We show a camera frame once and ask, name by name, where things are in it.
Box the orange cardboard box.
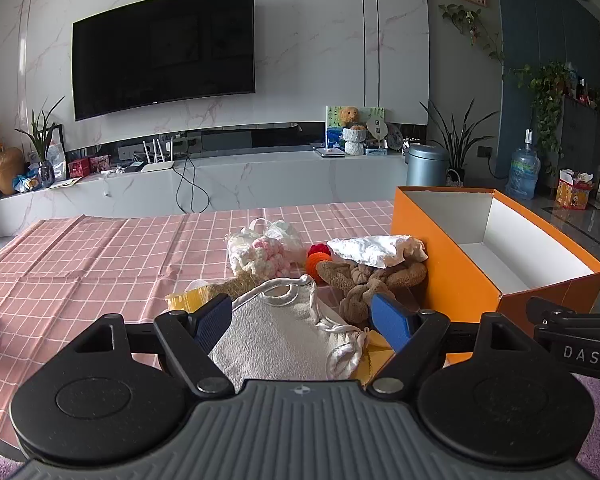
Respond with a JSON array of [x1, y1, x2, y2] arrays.
[[391, 186, 600, 366]]

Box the tall leafy potted plant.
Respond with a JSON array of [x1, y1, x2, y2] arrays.
[[419, 99, 501, 187]]

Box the plastic wrapped flower bouquet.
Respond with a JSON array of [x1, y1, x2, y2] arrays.
[[249, 218, 306, 264]]

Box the green plant in glass vase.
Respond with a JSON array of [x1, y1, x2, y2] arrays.
[[14, 96, 67, 189]]

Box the golden acorn vase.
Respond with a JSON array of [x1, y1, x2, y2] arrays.
[[0, 147, 27, 196]]

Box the cream towel cloth bag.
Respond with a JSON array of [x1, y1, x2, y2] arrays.
[[210, 275, 370, 394]]

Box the blue grey trash can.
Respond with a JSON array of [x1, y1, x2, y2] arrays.
[[405, 143, 450, 189]]

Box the orange crochet ball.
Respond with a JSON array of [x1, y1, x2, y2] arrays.
[[305, 254, 334, 276]]

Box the hanging vine plant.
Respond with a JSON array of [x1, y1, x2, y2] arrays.
[[438, 3, 506, 64]]

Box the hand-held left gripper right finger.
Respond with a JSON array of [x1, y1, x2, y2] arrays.
[[366, 293, 531, 401]]

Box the red yellow carton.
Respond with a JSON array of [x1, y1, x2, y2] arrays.
[[555, 169, 595, 210]]

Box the white pink crochet piece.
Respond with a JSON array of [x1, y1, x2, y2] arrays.
[[227, 236, 292, 279]]

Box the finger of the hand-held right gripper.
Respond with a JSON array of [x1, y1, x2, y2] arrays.
[[526, 296, 600, 331]]

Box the yellow plastic packet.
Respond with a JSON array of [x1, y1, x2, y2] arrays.
[[164, 281, 217, 312]]

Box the trailing plant on cabinet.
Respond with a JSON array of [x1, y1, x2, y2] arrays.
[[502, 61, 574, 173]]

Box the black wall television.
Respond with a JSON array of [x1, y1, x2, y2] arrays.
[[71, 0, 257, 122]]

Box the blue snack bag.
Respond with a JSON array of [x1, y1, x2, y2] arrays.
[[12, 171, 42, 194]]

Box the black picture frame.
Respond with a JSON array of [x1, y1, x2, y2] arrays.
[[30, 124, 66, 172]]

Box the round paper fan ornament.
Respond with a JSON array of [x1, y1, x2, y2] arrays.
[[364, 107, 387, 144]]

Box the white wifi router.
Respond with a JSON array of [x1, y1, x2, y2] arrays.
[[140, 137, 176, 174]]

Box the papers on console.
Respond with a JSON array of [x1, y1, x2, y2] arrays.
[[47, 175, 84, 191]]

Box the blue water bottle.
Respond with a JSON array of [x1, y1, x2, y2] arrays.
[[506, 129, 541, 200]]

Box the brown braided plush band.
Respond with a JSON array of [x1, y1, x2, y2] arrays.
[[315, 259, 429, 324]]

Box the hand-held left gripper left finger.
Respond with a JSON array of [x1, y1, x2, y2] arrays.
[[75, 294, 236, 402]]

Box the white crumpled plastic bag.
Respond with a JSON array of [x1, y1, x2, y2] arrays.
[[327, 234, 429, 269]]

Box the grey storage cabinet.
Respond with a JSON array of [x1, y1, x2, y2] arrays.
[[559, 94, 600, 202]]

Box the white marble television console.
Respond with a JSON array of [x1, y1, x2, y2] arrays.
[[0, 151, 417, 239]]

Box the black power cable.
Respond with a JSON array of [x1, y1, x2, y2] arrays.
[[174, 152, 212, 214]]

